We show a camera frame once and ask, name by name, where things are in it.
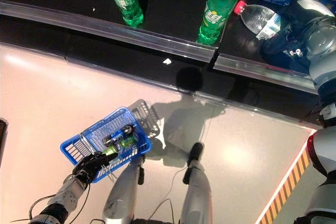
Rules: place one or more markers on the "yellow black hazard tape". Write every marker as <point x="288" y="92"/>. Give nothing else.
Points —
<point x="286" y="184"/>

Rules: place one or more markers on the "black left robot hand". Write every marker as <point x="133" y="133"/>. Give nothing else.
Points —
<point x="89" y="166"/>

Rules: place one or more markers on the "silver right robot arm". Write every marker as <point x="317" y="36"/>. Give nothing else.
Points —
<point x="323" y="40"/>

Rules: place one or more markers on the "silver right robot leg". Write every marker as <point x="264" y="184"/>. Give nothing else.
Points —
<point x="197" y="195"/>

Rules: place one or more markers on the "blue plastic shopping basket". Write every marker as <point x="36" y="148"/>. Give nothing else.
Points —
<point x="65" y="147"/>

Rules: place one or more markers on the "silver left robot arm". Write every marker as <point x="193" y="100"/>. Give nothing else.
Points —
<point x="65" y="195"/>

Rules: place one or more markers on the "green drink can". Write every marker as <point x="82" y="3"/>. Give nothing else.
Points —
<point x="110" y="151"/>

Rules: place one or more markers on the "dark display cabinet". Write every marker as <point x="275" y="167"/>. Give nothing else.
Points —
<point x="2" y="140"/>

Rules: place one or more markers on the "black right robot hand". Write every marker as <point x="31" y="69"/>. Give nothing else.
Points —
<point x="288" y="45"/>

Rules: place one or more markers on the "clear water bottle red label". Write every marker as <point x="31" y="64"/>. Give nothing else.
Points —
<point x="257" y="16"/>

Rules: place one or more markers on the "dark robot waist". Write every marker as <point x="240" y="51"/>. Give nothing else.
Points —
<point x="157" y="221"/>

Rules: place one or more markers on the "white paper scrap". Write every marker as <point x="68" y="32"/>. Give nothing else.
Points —
<point x="166" y="61"/>

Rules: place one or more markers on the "silver left robot leg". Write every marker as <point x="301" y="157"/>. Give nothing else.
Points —
<point x="120" y="197"/>

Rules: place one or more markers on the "silver robot leg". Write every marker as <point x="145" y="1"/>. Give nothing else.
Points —
<point x="197" y="195"/>
<point x="120" y="197"/>

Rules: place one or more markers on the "black base shelf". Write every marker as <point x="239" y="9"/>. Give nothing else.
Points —
<point x="118" y="58"/>

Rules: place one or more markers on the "cola bottle blue label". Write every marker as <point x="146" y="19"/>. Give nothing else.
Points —
<point x="116" y="137"/>

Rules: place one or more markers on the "green bottle in basket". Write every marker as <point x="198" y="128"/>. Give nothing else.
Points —
<point x="128" y="142"/>

